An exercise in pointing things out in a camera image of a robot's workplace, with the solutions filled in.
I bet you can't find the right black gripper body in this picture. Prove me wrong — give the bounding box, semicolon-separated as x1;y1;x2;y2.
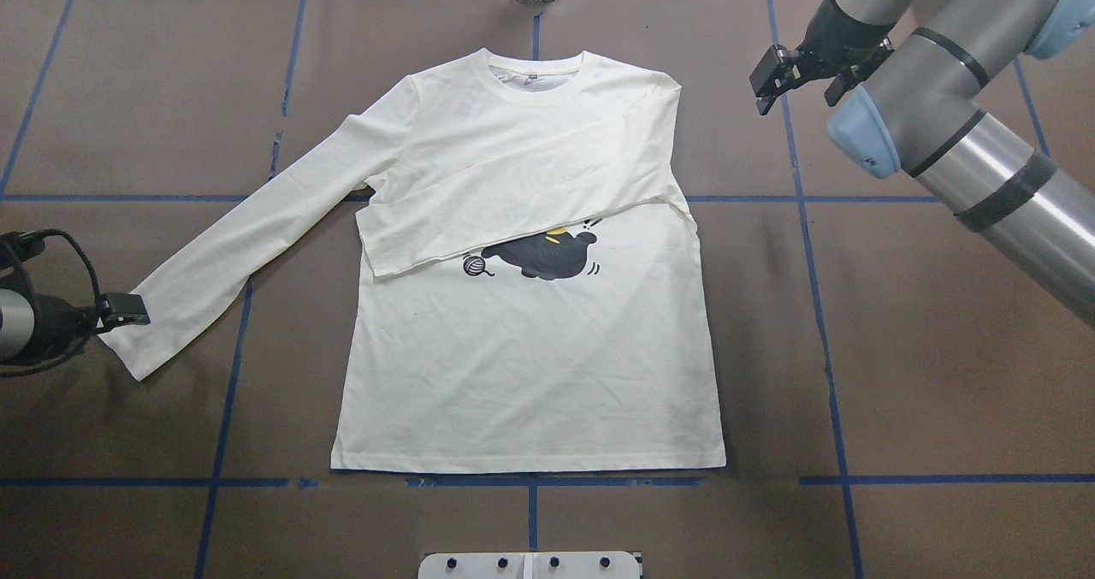
786;37;894;107

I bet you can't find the cream long-sleeve shirt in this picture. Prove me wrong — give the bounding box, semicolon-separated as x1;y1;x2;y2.
104;50;726;475

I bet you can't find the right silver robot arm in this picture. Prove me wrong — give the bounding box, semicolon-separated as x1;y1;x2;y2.
749;0;1094;325

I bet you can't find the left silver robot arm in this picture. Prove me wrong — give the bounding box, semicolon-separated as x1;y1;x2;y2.
1;289;151;369

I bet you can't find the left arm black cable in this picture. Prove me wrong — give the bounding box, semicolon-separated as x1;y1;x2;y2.
0;229;105;378

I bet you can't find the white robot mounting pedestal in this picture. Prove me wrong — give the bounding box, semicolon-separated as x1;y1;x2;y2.
417;551;644;578

